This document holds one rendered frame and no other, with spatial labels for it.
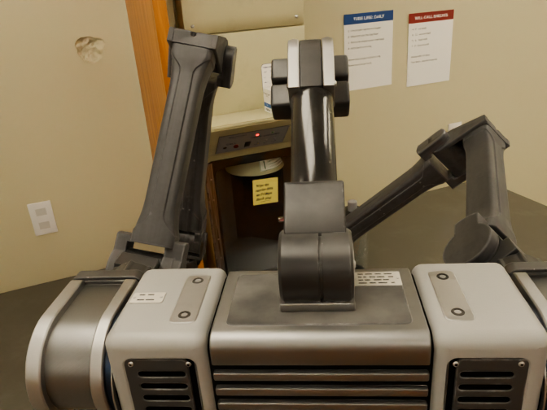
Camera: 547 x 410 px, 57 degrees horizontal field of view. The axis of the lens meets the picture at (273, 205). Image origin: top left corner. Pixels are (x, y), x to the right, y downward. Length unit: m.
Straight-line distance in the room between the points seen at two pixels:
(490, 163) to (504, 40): 1.54
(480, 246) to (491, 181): 0.19
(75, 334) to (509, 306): 0.42
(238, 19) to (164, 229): 0.73
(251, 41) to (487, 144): 0.66
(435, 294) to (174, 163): 0.42
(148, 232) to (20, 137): 1.06
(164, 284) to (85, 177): 1.26
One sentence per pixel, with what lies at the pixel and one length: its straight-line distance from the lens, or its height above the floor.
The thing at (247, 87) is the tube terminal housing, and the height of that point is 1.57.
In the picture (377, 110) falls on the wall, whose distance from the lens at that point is 2.08.
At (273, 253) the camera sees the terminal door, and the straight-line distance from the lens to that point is 1.53.
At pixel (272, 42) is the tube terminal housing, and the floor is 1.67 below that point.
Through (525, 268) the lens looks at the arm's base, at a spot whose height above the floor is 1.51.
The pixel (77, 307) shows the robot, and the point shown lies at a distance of 0.60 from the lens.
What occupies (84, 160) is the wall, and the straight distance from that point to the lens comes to 1.77.
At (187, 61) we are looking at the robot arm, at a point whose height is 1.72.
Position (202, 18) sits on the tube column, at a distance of 1.31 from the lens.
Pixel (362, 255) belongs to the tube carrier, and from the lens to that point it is 1.55.
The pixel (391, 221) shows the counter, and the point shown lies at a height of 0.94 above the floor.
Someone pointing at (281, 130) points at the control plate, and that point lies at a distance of 1.33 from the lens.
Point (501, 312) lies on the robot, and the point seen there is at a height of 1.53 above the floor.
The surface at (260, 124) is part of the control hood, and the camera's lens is 1.27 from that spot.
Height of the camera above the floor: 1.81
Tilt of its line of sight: 23 degrees down
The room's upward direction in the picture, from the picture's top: 4 degrees counter-clockwise
